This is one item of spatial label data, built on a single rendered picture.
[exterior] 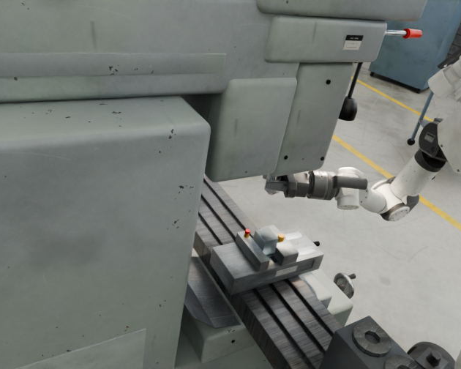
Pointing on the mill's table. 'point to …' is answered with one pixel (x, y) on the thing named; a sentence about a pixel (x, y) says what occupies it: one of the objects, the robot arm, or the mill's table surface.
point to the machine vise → (261, 262)
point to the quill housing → (313, 116)
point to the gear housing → (323, 39)
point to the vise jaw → (283, 249)
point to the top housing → (348, 9)
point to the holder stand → (365, 348)
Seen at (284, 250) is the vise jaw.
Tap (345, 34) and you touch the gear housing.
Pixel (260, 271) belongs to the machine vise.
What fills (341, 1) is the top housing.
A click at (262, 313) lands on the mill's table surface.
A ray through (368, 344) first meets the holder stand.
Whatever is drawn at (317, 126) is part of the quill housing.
